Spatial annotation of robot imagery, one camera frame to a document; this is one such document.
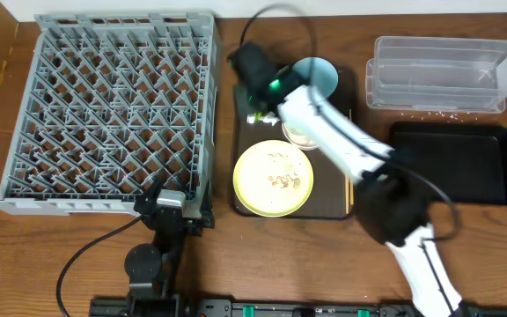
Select white napkin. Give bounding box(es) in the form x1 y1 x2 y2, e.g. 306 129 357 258
261 112 280 126

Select clear plastic bin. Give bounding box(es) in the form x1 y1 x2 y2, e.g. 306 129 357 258
365 36 507 114

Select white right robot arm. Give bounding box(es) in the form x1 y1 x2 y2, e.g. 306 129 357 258
228 42 463 316

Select black tray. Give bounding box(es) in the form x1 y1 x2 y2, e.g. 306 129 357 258
389 122 507 205

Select light blue bowl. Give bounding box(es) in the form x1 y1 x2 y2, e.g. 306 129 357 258
292 57 339 98

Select grey dishwasher rack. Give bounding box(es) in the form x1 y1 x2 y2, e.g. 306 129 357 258
0 12 220 219

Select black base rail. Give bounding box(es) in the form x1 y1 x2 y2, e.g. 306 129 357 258
88 295 507 317

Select yellow plate with crumbs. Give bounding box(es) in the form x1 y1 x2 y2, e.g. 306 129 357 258
232 140 314 217

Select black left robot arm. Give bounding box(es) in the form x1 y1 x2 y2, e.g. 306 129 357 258
124 181 214 299

